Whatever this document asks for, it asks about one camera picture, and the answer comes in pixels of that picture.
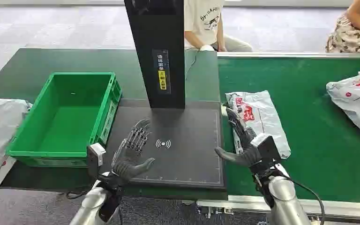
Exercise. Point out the green plastic crate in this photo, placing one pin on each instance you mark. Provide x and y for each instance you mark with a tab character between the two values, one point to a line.
68	118

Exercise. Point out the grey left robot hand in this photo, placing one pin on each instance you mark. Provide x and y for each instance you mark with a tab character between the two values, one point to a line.
129	166

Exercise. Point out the person in white shirt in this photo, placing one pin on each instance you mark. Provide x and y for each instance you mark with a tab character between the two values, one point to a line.
206	26

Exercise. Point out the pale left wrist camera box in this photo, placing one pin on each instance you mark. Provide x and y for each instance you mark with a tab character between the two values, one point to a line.
95	158

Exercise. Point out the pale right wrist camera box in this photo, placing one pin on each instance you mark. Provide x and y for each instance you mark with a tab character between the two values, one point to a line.
266	147

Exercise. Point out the black scanner column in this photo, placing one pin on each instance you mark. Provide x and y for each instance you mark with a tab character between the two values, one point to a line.
156	52

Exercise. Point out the green conveyor belt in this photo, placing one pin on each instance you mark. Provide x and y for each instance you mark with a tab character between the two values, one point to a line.
316	136

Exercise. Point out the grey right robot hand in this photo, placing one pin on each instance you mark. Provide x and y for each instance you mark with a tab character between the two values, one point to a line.
244	148

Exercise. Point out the black scanner pad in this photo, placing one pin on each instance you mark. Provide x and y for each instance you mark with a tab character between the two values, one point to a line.
180	146

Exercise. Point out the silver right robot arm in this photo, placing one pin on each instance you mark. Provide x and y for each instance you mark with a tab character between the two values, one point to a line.
281	195

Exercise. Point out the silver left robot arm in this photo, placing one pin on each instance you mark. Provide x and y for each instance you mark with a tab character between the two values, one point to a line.
96	202

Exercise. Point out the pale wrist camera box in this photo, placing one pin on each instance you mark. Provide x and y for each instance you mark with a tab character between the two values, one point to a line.
266	147
95	158

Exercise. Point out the person in patterned clothing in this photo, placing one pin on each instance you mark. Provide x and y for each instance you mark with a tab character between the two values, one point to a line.
355	29

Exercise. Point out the grey parcel bag red print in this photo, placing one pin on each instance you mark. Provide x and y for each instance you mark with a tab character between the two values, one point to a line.
0	124
358	102
262	119

